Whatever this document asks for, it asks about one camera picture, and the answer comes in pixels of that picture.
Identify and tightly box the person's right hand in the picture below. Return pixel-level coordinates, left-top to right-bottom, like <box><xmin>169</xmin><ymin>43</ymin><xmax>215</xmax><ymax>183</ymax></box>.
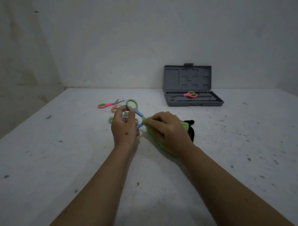
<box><xmin>142</xmin><ymin>111</ymin><xmax>195</xmax><ymax>157</ymax></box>

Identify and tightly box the person's left hand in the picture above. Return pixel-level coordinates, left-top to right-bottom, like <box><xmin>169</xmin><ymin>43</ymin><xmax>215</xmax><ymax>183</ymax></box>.
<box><xmin>111</xmin><ymin>105</ymin><xmax>140</xmax><ymax>149</ymax></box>

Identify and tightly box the green cleaning cloth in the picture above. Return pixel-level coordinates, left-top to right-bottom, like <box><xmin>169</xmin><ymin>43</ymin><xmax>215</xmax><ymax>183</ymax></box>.
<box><xmin>142</xmin><ymin>116</ymin><xmax>192</xmax><ymax>156</ymax></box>

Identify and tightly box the person's left forearm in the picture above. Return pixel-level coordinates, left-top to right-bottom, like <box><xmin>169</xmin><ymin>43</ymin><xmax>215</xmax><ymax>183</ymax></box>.
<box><xmin>50</xmin><ymin>141</ymin><xmax>138</xmax><ymax>226</ymax></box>

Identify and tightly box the person's right forearm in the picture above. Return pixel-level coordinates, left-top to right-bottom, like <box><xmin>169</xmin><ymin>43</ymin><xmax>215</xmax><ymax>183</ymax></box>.
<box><xmin>177</xmin><ymin>143</ymin><xmax>296</xmax><ymax>226</ymax></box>

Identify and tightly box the black cloth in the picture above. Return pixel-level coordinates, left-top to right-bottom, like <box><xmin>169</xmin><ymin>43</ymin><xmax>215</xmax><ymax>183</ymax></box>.
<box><xmin>181</xmin><ymin>120</ymin><xmax>195</xmax><ymax>142</ymax></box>

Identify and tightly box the grey plastic tool case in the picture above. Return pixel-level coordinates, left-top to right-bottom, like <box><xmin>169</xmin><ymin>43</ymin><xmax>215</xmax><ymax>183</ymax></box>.
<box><xmin>162</xmin><ymin>63</ymin><xmax>224</xmax><ymax>107</ymax></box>

